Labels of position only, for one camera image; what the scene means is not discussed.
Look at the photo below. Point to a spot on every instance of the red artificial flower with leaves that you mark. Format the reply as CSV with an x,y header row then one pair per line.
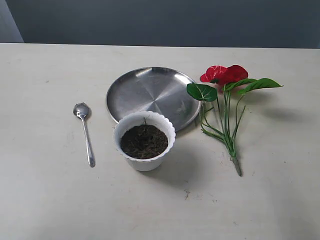
x,y
215,93

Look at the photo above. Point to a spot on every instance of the small silver metal spoon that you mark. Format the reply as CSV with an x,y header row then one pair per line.
x,y
82,111

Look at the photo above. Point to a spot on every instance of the white scalloped flower pot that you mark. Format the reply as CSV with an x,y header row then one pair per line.
x,y
144,118

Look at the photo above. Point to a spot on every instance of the dark soil in pot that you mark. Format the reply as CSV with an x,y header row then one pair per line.
x,y
143,142

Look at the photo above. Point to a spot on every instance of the round stainless steel plate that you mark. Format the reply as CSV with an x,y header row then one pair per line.
x,y
158,89

